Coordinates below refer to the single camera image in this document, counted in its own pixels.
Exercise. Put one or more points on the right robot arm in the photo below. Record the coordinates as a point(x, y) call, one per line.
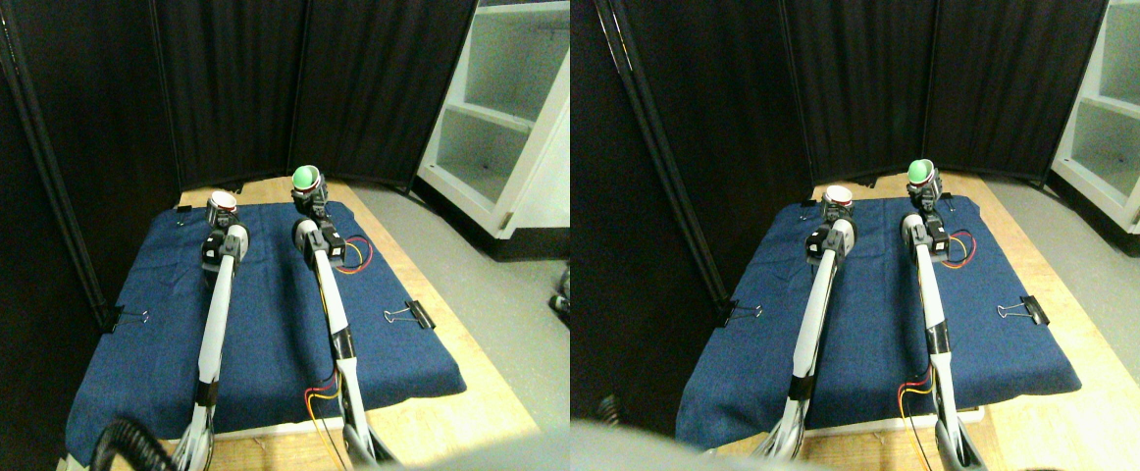
point(931, 304)
point(333, 314)

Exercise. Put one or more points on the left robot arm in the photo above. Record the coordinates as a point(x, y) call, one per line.
point(220, 324)
point(815, 324)

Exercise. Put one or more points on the dark blue cloth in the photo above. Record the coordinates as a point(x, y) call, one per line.
point(266, 343)
point(874, 343)

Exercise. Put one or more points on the small black device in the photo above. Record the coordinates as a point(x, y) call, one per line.
point(560, 292)

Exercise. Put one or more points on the red cup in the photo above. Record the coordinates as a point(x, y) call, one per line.
point(837, 195)
point(306, 178)
point(224, 203)
point(919, 172)

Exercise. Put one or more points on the black curtain stand pole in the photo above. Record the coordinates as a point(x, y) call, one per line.
point(45, 147)
point(665, 147)

